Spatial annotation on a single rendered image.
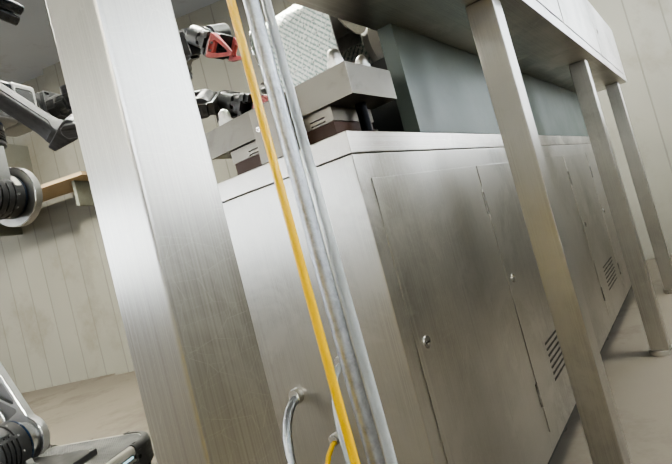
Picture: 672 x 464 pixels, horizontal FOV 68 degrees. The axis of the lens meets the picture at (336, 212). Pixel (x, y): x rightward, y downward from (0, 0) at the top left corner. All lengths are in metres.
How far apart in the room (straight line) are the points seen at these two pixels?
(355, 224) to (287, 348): 0.30
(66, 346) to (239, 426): 5.41
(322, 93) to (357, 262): 0.32
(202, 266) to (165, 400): 0.09
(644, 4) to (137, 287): 4.25
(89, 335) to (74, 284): 0.52
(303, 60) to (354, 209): 0.51
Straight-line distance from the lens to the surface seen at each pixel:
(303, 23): 1.25
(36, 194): 1.91
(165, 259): 0.32
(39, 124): 1.63
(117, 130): 0.34
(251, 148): 1.07
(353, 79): 0.92
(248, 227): 1.00
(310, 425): 1.03
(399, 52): 1.11
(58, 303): 5.70
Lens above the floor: 0.74
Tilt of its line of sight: 3 degrees up
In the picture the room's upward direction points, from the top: 15 degrees counter-clockwise
